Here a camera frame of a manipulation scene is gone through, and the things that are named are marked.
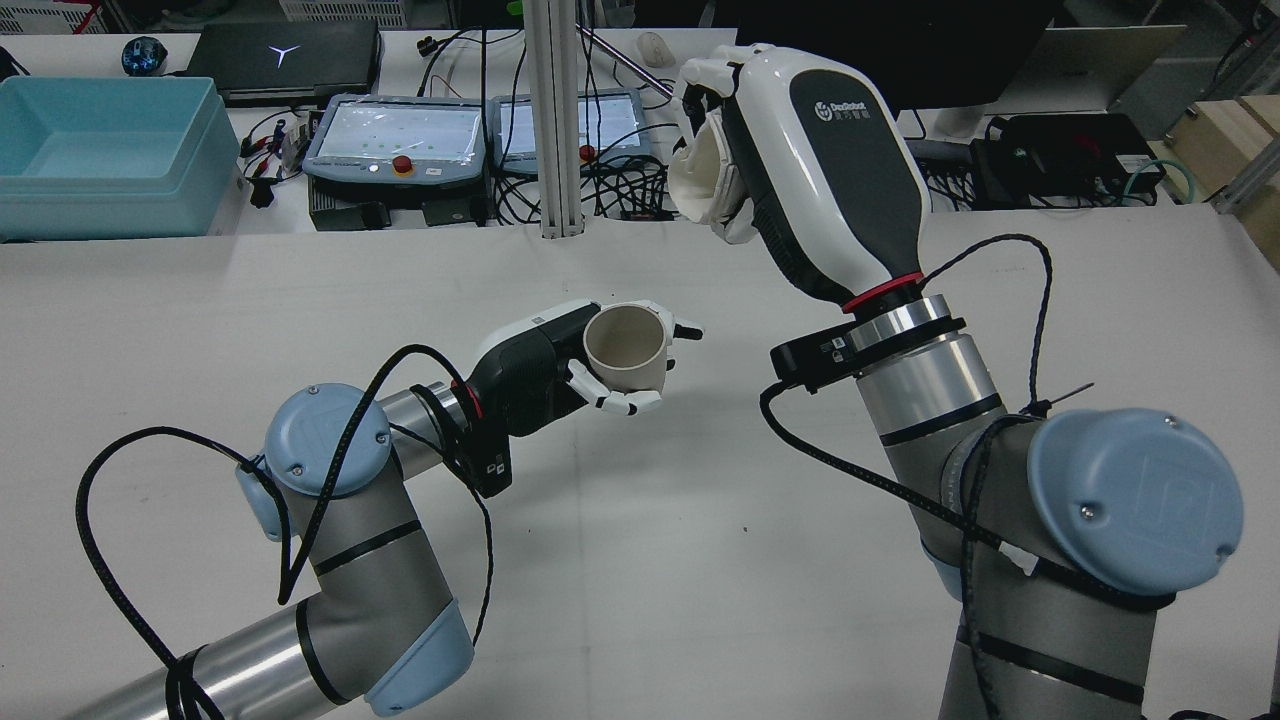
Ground right white grey robot hand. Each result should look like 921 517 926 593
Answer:
668 43 934 308

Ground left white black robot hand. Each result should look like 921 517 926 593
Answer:
465 298 704 436

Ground beige cup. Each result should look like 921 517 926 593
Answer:
583 303 669 396

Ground white cup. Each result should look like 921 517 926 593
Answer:
668 100 746 226

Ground black power strip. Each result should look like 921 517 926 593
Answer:
905 138 986 211

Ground black Huawei monitor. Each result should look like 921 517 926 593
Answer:
735 0 1066 111

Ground black power brick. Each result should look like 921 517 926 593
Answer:
420 193 493 229
310 200 393 233

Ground black computer box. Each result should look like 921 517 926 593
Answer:
975 113 1166 206

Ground teach pendant with red button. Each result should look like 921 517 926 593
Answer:
490 88 646 176
303 95 488 191

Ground thin metal rod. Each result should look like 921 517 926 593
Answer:
578 25 673 98

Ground grey desktop computer tower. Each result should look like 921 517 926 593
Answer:
985 25 1186 113

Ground red black clip leads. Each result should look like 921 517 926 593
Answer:
240 112 306 209

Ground black laptop with logo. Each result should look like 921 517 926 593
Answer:
185 20 383 106

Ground white plastic basket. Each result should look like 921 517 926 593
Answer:
278 0 411 28

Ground light blue plastic bin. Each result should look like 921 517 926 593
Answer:
0 75 241 241

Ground red white crate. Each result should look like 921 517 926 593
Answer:
0 0 106 36

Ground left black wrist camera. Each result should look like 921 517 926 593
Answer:
415 383 513 498

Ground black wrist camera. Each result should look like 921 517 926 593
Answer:
770 318 966 393
415 383 513 498

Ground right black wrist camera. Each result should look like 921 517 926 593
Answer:
770 318 966 393

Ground black cable tangle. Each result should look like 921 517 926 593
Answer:
485 150 681 226

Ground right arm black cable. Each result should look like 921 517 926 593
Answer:
758 235 1176 720

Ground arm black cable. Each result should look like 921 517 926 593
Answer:
758 235 1176 720
78 345 496 720

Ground aluminium profile post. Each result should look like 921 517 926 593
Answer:
523 0 584 239

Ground teal network cable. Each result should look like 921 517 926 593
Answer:
1125 158 1196 201

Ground black usb cable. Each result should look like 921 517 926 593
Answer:
415 28 526 99

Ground aluminium table frame profile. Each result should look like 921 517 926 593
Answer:
1215 140 1280 213

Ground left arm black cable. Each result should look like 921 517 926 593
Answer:
78 345 496 720

